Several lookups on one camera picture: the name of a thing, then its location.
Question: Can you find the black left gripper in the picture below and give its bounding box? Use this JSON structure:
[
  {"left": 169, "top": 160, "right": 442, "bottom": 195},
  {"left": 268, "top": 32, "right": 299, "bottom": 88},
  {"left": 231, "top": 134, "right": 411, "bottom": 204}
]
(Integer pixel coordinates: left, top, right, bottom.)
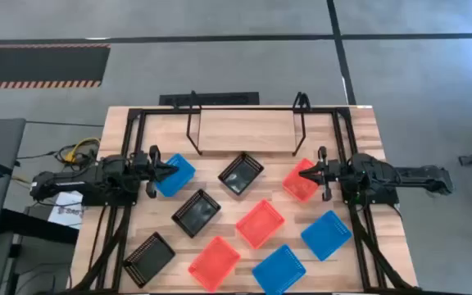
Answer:
[{"left": 131, "top": 144, "right": 180, "bottom": 200}]

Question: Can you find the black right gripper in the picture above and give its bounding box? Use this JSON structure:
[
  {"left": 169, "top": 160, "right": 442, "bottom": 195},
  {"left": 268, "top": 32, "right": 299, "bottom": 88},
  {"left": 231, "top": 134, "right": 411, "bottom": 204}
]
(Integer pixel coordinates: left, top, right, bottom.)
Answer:
[{"left": 299, "top": 145, "right": 346, "bottom": 202}]

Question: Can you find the blue plastic basket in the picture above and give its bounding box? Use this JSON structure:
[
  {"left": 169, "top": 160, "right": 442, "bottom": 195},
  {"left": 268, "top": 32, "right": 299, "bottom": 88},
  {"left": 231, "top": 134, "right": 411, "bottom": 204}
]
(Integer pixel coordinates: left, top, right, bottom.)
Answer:
[
  {"left": 155, "top": 153, "right": 197, "bottom": 197},
  {"left": 300, "top": 210, "right": 352, "bottom": 262},
  {"left": 252, "top": 244, "right": 307, "bottom": 295}
]

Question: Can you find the red plastic basket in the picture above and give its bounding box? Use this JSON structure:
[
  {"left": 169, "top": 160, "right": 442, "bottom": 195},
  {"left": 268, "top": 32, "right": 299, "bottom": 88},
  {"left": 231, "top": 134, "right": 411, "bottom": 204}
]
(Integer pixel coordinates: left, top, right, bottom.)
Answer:
[
  {"left": 235, "top": 199, "right": 286, "bottom": 250},
  {"left": 188, "top": 236, "right": 242, "bottom": 293},
  {"left": 281, "top": 158, "right": 321, "bottom": 203}
]

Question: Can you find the black plastic basket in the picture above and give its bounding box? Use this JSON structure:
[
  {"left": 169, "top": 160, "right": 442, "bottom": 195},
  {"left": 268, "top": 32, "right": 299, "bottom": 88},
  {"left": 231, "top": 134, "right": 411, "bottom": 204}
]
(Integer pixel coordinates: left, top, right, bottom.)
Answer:
[
  {"left": 171, "top": 188, "right": 222, "bottom": 238},
  {"left": 123, "top": 231, "right": 176, "bottom": 288},
  {"left": 218, "top": 152, "right": 265, "bottom": 196}
]

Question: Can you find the black perforated floor grate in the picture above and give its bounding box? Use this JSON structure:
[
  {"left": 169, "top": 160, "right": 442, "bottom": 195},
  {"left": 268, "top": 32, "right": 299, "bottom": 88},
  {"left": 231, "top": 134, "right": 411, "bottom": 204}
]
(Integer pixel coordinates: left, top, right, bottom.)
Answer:
[{"left": 159, "top": 92, "right": 260, "bottom": 107}]

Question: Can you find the white printed paper sheet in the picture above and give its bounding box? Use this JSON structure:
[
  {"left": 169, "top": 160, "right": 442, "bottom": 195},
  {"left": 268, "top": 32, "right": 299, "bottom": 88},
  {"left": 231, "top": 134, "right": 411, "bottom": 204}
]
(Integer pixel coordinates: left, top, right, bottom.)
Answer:
[{"left": 48, "top": 191, "right": 84, "bottom": 229}]

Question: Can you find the black desk foot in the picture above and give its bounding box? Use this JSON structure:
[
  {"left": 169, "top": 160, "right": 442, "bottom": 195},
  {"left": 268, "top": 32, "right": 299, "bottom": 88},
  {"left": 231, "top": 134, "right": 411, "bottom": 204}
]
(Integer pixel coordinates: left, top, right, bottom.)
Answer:
[{"left": 0, "top": 208, "right": 79, "bottom": 246}]

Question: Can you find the black hazard-striped floor mat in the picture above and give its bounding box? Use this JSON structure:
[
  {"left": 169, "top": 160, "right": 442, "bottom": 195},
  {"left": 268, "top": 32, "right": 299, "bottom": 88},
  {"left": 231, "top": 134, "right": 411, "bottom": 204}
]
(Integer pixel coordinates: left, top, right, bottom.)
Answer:
[{"left": 0, "top": 43, "right": 111, "bottom": 89}]

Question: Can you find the black aluminium table frame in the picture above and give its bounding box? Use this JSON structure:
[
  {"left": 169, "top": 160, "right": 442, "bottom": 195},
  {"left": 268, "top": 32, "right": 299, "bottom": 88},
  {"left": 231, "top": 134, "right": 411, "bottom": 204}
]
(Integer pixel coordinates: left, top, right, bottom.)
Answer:
[{"left": 70, "top": 107, "right": 420, "bottom": 295}]

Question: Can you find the wooden shelf with black frame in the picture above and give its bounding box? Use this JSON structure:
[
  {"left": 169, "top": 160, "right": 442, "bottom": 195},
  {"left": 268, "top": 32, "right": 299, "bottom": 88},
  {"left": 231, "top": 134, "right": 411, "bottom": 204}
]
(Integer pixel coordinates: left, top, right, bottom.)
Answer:
[{"left": 185, "top": 90, "right": 307, "bottom": 157}]

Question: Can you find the yellow cable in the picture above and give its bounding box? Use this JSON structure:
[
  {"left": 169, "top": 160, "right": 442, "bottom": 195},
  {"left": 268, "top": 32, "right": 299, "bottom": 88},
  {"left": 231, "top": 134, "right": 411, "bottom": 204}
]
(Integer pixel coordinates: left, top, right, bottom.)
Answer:
[{"left": 64, "top": 138, "right": 102, "bottom": 163}]

